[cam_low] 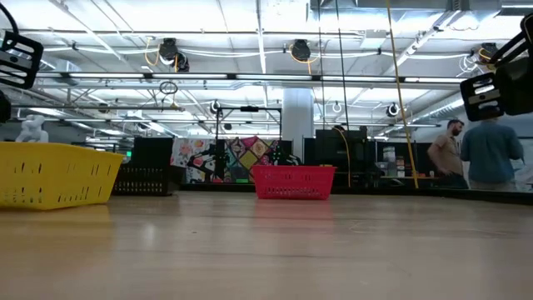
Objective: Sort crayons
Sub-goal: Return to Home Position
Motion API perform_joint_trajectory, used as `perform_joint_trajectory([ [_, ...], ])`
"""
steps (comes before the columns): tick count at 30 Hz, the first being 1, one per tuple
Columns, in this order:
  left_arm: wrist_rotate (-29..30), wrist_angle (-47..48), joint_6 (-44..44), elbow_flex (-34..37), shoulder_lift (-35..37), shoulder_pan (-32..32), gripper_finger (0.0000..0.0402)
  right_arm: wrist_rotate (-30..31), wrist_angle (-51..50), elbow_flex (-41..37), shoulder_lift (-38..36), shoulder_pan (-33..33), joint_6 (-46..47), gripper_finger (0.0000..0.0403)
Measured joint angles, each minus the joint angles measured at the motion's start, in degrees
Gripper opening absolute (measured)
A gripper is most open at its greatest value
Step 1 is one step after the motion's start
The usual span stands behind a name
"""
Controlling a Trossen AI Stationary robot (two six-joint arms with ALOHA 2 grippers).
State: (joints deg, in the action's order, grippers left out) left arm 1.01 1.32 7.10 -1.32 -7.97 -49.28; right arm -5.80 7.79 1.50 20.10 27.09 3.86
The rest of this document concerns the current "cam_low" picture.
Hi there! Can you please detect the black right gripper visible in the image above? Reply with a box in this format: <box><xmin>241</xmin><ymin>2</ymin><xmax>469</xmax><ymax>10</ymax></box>
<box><xmin>495</xmin><ymin>57</ymin><xmax>533</xmax><ymax>118</ymax></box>

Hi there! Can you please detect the person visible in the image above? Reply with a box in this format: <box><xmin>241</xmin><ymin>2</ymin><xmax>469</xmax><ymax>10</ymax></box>
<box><xmin>427</xmin><ymin>118</ymin><xmax>470</xmax><ymax>190</ymax></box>
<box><xmin>460</xmin><ymin>116</ymin><xmax>526</xmax><ymax>192</ymax></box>

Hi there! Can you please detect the black computer tower case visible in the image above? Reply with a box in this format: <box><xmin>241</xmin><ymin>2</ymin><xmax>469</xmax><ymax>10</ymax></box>
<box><xmin>303</xmin><ymin>127</ymin><xmax>371</xmax><ymax>188</ymax></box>

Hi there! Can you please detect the red plastic basket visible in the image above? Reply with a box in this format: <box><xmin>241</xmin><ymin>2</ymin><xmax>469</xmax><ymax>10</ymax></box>
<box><xmin>252</xmin><ymin>164</ymin><xmax>336</xmax><ymax>200</ymax></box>

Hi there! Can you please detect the black gantry stand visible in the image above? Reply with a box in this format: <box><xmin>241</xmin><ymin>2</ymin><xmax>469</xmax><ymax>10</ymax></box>
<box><xmin>213</xmin><ymin>105</ymin><xmax>283</xmax><ymax>141</ymax></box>

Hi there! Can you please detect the colourful patterned fabric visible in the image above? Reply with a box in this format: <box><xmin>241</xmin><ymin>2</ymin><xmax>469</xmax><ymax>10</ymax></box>
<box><xmin>170</xmin><ymin>134</ymin><xmax>281</xmax><ymax>184</ymax></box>

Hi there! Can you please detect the black cabinet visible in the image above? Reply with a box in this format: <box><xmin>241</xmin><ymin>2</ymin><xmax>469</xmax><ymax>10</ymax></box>
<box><xmin>132</xmin><ymin>136</ymin><xmax>175</xmax><ymax>168</ymax></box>

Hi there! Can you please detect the black plastic basket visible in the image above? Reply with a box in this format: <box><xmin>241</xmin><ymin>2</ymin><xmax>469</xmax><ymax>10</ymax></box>
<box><xmin>112</xmin><ymin>162</ymin><xmax>184</xmax><ymax>196</ymax></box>

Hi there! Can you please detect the yellow plastic basket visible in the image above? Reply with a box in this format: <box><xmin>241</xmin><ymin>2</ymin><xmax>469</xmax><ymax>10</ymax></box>
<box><xmin>0</xmin><ymin>140</ymin><xmax>126</xmax><ymax>210</ymax></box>

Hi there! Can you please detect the white humanoid figure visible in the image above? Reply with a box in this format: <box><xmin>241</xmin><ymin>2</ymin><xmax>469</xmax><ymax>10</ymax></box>
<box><xmin>14</xmin><ymin>113</ymin><xmax>50</xmax><ymax>143</ymax></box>

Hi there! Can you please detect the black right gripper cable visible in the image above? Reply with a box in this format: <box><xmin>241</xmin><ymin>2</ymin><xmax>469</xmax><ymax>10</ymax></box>
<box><xmin>487</xmin><ymin>31</ymin><xmax>528</xmax><ymax>68</ymax></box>

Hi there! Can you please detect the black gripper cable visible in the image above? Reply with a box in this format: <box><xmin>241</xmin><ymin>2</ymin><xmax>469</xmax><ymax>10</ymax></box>
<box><xmin>0</xmin><ymin>2</ymin><xmax>20</xmax><ymax>37</ymax></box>
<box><xmin>487</xmin><ymin>31</ymin><xmax>528</xmax><ymax>68</ymax></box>

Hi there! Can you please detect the black hanging cord reel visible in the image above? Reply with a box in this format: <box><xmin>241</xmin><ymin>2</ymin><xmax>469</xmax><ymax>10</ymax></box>
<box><xmin>477</xmin><ymin>41</ymin><xmax>500</xmax><ymax>70</ymax></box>
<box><xmin>157</xmin><ymin>37</ymin><xmax>192</xmax><ymax>73</ymax></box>
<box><xmin>290</xmin><ymin>37</ymin><xmax>312</xmax><ymax>62</ymax></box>

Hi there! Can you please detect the yellow power cord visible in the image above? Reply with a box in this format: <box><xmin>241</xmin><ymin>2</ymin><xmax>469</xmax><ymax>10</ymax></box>
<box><xmin>385</xmin><ymin>0</ymin><xmax>420</xmax><ymax>189</ymax></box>

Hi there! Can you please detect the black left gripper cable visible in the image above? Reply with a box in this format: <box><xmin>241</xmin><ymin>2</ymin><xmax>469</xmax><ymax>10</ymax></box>
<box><xmin>0</xmin><ymin>2</ymin><xmax>20</xmax><ymax>37</ymax></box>

